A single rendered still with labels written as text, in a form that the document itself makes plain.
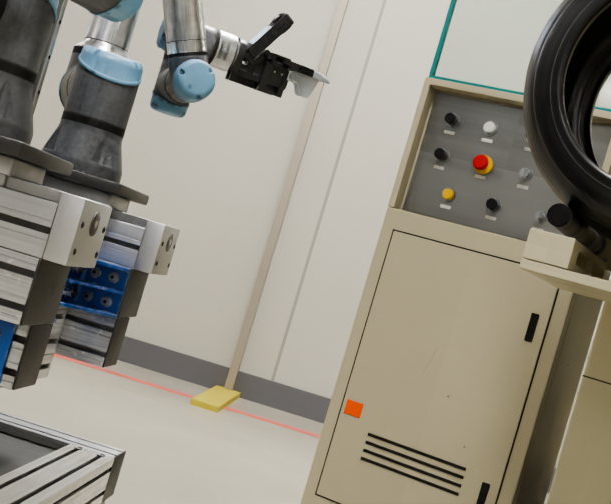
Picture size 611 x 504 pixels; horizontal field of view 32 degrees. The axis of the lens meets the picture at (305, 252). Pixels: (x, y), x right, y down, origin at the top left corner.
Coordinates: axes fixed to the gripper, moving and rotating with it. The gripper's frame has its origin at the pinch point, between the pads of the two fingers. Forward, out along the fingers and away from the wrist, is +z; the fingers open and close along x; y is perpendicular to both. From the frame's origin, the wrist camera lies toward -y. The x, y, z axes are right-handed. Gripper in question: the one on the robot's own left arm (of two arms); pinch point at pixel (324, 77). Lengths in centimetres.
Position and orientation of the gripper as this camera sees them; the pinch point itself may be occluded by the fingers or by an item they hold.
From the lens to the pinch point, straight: 225.9
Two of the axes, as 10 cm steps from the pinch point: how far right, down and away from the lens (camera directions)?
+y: -3.3, 9.4, 1.1
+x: 3.1, 2.1, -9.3
